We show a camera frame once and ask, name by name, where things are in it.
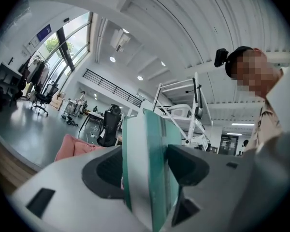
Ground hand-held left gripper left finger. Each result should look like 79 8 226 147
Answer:
11 145 145 232

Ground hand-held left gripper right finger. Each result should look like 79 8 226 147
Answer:
168 144 254 231

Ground green and white box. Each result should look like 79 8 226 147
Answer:
122 108 184 232

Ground pink quilted blanket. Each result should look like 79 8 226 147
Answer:
55 133 123 162

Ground black shelving unit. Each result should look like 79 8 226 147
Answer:
219 133 238 156

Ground black high-back office chair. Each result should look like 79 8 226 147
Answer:
96 104 123 147

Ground white table with black legs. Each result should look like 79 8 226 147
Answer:
79 111 107 133

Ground white equipment cart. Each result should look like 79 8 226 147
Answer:
64 99 88 117

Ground cardboard boxes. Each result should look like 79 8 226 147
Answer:
49 92 67 111

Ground person's beige shirt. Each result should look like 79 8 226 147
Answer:
244 98 285 154

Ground black balcony railing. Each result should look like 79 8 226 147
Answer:
83 68 144 107

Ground black mesh office chair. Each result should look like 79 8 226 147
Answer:
30 81 60 117

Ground person's head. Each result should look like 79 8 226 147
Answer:
232 47 285 99

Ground clothes rack with garments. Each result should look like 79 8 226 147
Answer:
17 51 50 92

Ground large glass window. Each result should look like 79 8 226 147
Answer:
32 12 93 92

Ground ceiling air conditioner unit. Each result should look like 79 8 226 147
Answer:
110 29 131 52

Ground black storage cabinet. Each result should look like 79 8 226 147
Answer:
0 61 24 111

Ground white metal frame rack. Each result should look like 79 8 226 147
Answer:
151 72 214 146

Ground black head-mounted camera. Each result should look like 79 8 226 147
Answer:
214 48 229 68

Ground black head camera band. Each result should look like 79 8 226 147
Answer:
225 45 254 79

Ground blue wall sign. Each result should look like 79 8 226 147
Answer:
36 24 53 42

